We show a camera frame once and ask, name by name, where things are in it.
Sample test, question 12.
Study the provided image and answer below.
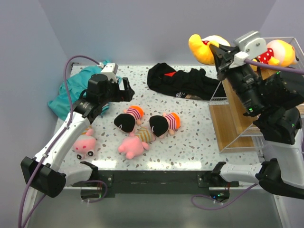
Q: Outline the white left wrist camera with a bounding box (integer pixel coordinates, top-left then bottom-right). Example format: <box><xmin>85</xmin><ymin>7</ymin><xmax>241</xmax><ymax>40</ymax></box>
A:
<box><xmin>101</xmin><ymin>63</ymin><xmax>118</xmax><ymax>83</ymax></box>

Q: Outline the yellow polka-dot plush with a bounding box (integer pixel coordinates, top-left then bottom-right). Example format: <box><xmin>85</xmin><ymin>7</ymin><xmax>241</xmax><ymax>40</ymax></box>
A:
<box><xmin>188</xmin><ymin>34</ymin><xmax>230</xmax><ymax>65</ymax></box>
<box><xmin>253</xmin><ymin>39</ymin><xmax>299</xmax><ymax>67</ymax></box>

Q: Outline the pink pig plush, centre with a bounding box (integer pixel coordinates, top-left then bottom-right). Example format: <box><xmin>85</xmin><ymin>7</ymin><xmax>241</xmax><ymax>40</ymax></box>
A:
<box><xmin>118</xmin><ymin>127</ymin><xmax>155</xmax><ymax>160</ymax></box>

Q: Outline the aluminium frame rail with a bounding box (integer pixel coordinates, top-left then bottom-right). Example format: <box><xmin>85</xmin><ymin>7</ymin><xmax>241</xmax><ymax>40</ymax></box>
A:
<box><xmin>23</xmin><ymin>170</ymin><xmax>281</xmax><ymax>228</ymax></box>

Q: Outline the teal striped-trim shirt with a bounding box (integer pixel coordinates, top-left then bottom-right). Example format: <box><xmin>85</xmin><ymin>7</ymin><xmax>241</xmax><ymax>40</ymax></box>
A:
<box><xmin>47</xmin><ymin>59</ymin><xmax>112</xmax><ymax>121</ymax></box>

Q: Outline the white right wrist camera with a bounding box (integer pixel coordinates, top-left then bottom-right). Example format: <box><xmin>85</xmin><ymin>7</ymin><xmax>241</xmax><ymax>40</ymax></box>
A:
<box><xmin>233</xmin><ymin>31</ymin><xmax>267</xmax><ymax>59</ymax></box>

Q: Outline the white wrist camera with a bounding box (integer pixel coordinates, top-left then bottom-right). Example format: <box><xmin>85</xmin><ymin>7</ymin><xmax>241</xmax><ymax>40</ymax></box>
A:
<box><xmin>233</xmin><ymin>31</ymin><xmax>267</xmax><ymax>59</ymax></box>
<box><xmin>101</xmin><ymin>63</ymin><xmax>118</xmax><ymax>83</ymax></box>

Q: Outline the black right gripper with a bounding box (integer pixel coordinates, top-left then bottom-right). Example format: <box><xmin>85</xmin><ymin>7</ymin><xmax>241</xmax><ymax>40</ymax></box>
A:
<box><xmin>211</xmin><ymin>40</ymin><xmax>267</xmax><ymax>114</ymax></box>

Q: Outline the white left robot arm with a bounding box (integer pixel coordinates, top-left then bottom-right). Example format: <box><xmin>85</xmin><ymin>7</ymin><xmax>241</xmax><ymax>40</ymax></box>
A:
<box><xmin>21</xmin><ymin>74</ymin><xmax>134</xmax><ymax>198</ymax></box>

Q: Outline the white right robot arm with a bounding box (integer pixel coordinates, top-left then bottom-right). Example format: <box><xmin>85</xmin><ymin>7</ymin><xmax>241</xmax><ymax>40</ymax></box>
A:
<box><xmin>210</xmin><ymin>44</ymin><xmax>304</xmax><ymax>199</ymax></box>

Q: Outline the pink pig plush, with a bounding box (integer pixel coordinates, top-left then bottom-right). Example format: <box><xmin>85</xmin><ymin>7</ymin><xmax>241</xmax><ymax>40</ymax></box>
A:
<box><xmin>118</xmin><ymin>127</ymin><xmax>155</xmax><ymax>160</ymax></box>
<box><xmin>73</xmin><ymin>127</ymin><xmax>96</xmax><ymax>160</ymax></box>

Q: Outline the black-haired doll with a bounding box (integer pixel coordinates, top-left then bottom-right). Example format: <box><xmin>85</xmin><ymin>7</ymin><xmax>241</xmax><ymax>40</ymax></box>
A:
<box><xmin>114</xmin><ymin>105</ymin><xmax>144</xmax><ymax>133</ymax></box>
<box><xmin>149</xmin><ymin>113</ymin><xmax>181</xmax><ymax>138</ymax></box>

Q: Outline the pink pig plush, left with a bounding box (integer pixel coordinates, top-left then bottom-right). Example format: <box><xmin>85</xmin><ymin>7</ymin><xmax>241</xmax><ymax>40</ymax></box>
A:
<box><xmin>73</xmin><ymin>127</ymin><xmax>96</xmax><ymax>160</ymax></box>

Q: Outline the white wire wooden shelf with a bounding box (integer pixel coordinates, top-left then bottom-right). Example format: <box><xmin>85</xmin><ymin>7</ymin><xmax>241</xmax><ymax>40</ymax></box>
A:
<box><xmin>223</xmin><ymin>52</ymin><xmax>304</xmax><ymax>145</ymax></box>

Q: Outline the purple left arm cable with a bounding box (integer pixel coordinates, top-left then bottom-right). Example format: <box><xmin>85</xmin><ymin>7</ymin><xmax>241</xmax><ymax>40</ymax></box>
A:
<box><xmin>19</xmin><ymin>55</ymin><xmax>105</xmax><ymax>228</ymax></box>

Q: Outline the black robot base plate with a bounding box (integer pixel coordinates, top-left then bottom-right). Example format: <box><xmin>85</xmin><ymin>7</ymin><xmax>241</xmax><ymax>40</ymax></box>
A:
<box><xmin>80</xmin><ymin>170</ymin><xmax>239</xmax><ymax>199</ymax></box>

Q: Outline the black printed shirt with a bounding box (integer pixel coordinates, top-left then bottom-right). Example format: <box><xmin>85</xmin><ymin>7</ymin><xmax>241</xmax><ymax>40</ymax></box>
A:
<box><xmin>147</xmin><ymin>63</ymin><xmax>226</xmax><ymax>101</ymax></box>

